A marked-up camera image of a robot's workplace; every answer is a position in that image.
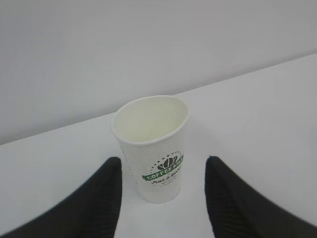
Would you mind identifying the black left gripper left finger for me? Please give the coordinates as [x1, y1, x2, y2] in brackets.
[3, 157, 122, 238]

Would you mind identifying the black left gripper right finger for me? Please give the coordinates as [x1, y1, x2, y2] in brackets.
[205, 156, 317, 238]

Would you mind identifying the white paper coffee cup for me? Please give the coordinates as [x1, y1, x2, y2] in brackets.
[111, 95, 189, 203]

